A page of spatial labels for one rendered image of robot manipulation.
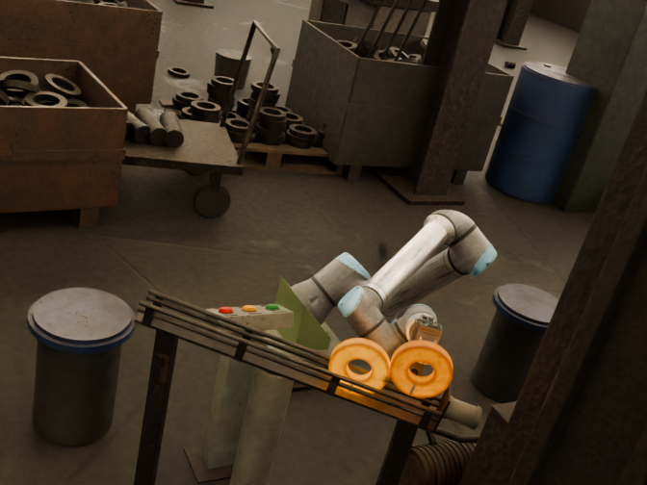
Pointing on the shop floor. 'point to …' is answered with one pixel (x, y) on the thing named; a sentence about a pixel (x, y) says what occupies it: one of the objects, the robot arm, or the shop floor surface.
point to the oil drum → (538, 132)
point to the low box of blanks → (59, 140)
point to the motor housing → (437, 463)
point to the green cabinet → (605, 96)
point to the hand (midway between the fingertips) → (423, 362)
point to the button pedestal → (230, 398)
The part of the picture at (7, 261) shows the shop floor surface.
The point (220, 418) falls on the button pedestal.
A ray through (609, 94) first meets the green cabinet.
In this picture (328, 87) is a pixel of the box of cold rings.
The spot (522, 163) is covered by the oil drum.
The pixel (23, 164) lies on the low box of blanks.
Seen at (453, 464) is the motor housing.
